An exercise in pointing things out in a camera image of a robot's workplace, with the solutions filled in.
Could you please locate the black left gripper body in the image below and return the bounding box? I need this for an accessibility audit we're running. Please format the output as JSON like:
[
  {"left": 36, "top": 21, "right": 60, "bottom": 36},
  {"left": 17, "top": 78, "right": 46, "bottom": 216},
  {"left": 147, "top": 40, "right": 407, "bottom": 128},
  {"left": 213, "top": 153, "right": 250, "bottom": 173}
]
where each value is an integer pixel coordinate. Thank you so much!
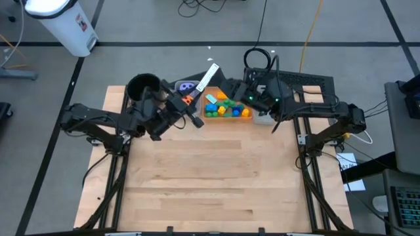
[{"left": 146, "top": 94, "right": 205, "bottom": 142}]

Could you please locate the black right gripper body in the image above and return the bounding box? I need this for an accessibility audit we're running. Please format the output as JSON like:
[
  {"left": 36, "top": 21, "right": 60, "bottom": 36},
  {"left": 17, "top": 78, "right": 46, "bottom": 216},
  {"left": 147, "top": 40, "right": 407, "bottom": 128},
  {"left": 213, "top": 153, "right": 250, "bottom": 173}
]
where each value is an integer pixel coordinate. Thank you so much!
[{"left": 240, "top": 81, "right": 274, "bottom": 113}]

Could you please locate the Nertz playing card deck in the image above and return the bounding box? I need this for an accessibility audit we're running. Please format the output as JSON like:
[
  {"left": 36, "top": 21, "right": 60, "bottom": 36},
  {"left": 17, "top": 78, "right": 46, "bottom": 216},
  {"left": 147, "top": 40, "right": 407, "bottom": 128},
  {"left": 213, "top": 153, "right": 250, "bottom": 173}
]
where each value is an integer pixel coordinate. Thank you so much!
[{"left": 195, "top": 62, "right": 221, "bottom": 93}]

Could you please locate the orange translucent bin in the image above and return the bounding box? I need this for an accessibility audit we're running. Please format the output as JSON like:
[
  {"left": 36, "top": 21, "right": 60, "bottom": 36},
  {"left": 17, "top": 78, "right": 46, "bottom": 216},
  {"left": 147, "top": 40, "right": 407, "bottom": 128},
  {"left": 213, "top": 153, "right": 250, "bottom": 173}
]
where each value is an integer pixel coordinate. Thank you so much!
[{"left": 201, "top": 85, "right": 254, "bottom": 123}]

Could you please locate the black pumpkin-face bucket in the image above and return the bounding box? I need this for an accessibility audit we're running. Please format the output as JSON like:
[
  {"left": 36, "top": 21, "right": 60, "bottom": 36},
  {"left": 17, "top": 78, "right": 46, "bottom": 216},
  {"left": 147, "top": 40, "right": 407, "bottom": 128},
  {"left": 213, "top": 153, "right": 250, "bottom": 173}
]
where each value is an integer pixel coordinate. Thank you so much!
[{"left": 126, "top": 73, "right": 162, "bottom": 103}]

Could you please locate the black mesh panel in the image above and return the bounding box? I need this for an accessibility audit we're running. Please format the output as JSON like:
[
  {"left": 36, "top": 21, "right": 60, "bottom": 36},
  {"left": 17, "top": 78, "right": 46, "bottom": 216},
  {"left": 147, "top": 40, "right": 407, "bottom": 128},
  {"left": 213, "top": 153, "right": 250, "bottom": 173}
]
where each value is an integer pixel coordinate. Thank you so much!
[{"left": 170, "top": 67, "right": 336, "bottom": 113}]

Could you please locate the white paper sheet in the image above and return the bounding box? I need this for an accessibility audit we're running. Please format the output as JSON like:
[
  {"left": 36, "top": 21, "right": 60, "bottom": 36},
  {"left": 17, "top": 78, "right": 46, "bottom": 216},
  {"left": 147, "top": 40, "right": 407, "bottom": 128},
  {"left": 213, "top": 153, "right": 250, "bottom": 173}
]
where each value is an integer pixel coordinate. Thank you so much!
[{"left": 336, "top": 152, "right": 367, "bottom": 193}]

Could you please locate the black diagonal bar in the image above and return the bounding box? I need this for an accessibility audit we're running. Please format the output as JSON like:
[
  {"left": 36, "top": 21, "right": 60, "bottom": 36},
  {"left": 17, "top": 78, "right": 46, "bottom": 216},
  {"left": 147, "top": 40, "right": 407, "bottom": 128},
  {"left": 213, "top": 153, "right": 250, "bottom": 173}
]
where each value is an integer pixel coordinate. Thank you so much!
[{"left": 341, "top": 152, "right": 398, "bottom": 184}]

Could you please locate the white trash can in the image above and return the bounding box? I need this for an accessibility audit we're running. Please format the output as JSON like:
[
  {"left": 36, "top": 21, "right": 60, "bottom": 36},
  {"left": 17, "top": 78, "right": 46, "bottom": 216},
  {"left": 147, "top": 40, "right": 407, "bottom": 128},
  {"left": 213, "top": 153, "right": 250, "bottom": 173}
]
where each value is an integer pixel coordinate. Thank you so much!
[{"left": 24, "top": 0, "right": 99, "bottom": 58}]

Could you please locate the grey side desk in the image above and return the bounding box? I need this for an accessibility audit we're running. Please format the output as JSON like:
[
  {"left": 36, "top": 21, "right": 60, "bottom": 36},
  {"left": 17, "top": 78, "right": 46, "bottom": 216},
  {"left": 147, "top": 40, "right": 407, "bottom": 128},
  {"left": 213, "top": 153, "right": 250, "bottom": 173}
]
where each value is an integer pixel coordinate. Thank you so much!
[{"left": 384, "top": 80, "right": 420, "bottom": 176}]

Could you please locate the black desk equipment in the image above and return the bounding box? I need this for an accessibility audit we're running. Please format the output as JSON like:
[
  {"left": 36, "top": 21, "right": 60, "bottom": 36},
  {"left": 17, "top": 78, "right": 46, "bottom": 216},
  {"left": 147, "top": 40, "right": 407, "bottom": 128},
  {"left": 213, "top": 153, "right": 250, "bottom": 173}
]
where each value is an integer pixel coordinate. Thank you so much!
[{"left": 398, "top": 74, "right": 420, "bottom": 119}]

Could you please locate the grey floor stand base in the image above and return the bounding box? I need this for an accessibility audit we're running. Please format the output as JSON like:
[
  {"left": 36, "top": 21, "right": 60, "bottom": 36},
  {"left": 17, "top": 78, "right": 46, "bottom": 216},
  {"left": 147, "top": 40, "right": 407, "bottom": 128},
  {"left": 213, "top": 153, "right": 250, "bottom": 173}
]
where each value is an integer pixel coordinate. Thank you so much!
[{"left": 0, "top": 67, "right": 39, "bottom": 81}]

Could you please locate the white computer mouse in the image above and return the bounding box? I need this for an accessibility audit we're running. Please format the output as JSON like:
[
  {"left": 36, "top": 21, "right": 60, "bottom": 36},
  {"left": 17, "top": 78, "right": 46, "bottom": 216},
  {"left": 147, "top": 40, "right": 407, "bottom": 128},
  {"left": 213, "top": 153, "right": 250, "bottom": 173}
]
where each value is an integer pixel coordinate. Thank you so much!
[{"left": 372, "top": 195, "right": 390, "bottom": 214}]

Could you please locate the black floor equipment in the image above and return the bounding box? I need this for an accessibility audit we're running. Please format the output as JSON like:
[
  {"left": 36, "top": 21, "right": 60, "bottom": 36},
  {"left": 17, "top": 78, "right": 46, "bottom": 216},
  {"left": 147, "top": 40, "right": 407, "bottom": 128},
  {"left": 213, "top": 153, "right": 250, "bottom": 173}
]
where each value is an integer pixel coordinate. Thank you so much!
[{"left": 0, "top": 102, "right": 14, "bottom": 127}]

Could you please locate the backlit keyboard device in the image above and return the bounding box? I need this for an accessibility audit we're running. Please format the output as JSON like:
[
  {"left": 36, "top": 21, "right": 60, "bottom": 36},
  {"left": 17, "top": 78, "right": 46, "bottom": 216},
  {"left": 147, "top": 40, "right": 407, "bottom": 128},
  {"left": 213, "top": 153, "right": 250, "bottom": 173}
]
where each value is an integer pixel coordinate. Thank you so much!
[{"left": 390, "top": 186, "right": 420, "bottom": 229}]

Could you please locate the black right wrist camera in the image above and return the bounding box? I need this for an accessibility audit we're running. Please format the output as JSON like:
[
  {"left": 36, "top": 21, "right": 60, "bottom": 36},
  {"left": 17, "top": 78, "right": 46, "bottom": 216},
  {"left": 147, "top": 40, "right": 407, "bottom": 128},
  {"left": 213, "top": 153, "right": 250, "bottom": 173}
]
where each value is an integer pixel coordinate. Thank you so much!
[{"left": 264, "top": 77, "right": 295, "bottom": 106}]

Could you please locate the thick black hanging cable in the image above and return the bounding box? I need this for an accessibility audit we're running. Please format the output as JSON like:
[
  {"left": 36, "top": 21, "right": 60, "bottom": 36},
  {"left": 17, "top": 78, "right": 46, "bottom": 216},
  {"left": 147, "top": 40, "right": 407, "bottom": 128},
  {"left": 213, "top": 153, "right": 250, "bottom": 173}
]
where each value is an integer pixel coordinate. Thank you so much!
[{"left": 270, "top": 54, "right": 282, "bottom": 134}]

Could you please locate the thin black hanging cable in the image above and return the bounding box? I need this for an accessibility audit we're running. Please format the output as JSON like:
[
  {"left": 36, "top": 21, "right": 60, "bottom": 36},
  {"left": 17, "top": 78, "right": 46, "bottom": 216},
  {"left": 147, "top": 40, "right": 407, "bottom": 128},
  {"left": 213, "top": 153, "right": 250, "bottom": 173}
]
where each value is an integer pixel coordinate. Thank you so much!
[{"left": 243, "top": 0, "right": 272, "bottom": 69}]

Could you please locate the black floor cable tangle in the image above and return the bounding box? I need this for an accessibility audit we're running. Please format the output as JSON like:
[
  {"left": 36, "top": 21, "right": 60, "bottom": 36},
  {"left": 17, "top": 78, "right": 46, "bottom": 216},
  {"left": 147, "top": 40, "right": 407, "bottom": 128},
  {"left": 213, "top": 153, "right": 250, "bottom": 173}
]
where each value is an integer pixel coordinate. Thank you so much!
[{"left": 178, "top": 0, "right": 227, "bottom": 18}]

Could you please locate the yellow hanging cable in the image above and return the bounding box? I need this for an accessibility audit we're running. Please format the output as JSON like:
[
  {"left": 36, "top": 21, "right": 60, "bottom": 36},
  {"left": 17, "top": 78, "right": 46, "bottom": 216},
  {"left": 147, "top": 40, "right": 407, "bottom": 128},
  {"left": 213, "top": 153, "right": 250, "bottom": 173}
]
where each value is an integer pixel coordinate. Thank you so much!
[{"left": 299, "top": 0, "right": 324, "bottom": 73}]

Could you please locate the white cable loop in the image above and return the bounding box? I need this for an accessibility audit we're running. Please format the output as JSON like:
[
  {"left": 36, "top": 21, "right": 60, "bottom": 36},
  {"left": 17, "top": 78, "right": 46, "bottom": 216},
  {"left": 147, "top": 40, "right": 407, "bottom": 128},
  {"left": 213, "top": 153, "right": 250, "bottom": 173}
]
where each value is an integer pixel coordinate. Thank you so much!
[{"left": 347, "top": 129, "right": 374, "bottom": 145}]

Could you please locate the black cable bundle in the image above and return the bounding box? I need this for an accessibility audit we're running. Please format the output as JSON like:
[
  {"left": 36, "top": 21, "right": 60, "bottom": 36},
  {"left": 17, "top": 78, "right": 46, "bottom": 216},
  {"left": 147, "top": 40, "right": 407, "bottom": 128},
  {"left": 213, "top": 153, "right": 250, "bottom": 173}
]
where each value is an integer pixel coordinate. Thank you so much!
[{"left": 362, "top": 99, "right": 389, "bottom": 121}]

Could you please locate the orange floor cable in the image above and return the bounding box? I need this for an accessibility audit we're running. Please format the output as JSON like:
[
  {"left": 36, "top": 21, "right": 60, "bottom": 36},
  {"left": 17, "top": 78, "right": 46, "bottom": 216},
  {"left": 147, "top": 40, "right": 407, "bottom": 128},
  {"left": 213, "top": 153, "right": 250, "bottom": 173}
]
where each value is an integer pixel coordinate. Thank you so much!
[{"left": 0, "top": 32, "right": 33, "bottom": 69}]

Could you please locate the white floor cable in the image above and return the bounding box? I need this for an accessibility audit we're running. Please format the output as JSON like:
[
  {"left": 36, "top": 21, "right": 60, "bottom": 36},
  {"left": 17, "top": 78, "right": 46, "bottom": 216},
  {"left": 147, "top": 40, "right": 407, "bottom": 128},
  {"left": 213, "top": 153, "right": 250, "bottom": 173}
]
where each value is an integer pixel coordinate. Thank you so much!
[{"left": 0, "top": 0, "right": 26, "bottom": 67}]

